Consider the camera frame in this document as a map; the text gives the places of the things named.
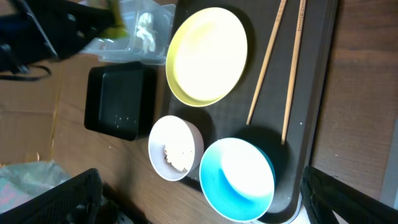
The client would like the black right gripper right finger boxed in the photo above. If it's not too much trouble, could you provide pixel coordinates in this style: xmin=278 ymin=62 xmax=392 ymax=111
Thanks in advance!
xmin=300 ymin=166 xmax=397 ymax=224

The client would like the white tissue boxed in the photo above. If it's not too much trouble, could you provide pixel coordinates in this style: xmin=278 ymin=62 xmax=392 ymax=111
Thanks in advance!
xmin=136 ymin=12 xmax=156 ymax=54

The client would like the dark brown serving tray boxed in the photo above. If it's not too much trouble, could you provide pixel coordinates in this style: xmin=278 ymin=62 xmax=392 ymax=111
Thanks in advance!
xmin=162 ymin=0 xmax=338 ymax=223

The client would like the black waste tray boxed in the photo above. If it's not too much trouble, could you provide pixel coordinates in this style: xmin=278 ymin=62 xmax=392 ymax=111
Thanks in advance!
xmin=84 ymin=62 xmax=157 ymax=141

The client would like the rice pile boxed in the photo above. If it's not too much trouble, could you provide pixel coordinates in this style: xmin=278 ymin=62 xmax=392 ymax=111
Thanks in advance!
xmin=164 ymin=144 xmax=195 ymax=172

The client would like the wooden chopstick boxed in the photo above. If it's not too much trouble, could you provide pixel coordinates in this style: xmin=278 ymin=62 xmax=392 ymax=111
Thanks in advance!
xmin=281 ymin=0 xmax=307 ymax=145
xmin=246 ymin=0 xmax=287 ymax=125

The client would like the green snack wrapper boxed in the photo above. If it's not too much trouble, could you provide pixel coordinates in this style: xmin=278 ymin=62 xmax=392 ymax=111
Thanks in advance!
xmin=99 ymin=0 xmax=129 ymax=40

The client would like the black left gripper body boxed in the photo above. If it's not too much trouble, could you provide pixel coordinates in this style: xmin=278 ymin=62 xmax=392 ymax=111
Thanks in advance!
xmin=1 ymin=0 xmax=58 ymax=73

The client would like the yellow plate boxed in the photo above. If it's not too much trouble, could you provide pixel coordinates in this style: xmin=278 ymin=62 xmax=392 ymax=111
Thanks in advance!
xmin=165 ymin=7 xmax=248 ymax=107

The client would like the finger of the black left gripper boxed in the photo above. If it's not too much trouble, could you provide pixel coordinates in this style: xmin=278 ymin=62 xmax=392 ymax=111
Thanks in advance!
xmin=46 ymin=18 xmax=116 ymax=59
xmin=26 ymin=0 xmax=115 ymax=34

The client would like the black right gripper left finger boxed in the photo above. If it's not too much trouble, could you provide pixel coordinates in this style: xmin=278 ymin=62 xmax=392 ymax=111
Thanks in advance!
xmin=1 ymin=168 xmax=103 ymax=223

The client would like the white bowl with rice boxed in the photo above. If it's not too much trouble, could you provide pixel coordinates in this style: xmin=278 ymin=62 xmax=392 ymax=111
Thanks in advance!
xmin=148 ymin=115 xmax=204 ymax=181

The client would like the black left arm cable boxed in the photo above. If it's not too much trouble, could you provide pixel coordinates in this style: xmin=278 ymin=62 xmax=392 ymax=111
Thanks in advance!
xmin=0 ymin=63 xmax=52 ymax=82

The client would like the cardboard sheet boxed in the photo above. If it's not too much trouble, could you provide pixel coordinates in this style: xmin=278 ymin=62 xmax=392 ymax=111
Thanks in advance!
xmin=1 ymin=62 xmax=64 ymax=165

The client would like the blue bowl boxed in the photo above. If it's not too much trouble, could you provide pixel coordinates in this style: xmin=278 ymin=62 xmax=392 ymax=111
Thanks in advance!
xmin=199 ymin=138 xmax=275 ymax=223

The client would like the grey dishwasher rack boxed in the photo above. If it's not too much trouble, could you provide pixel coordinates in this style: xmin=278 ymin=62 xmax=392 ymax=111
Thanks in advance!
xmin=380 ymin=120 xmax=397 ymax=210

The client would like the clear plastic waste bin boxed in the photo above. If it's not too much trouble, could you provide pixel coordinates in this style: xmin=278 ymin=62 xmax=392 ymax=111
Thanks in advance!
xmin=81 ymin=0 xmax=176 ymax=65

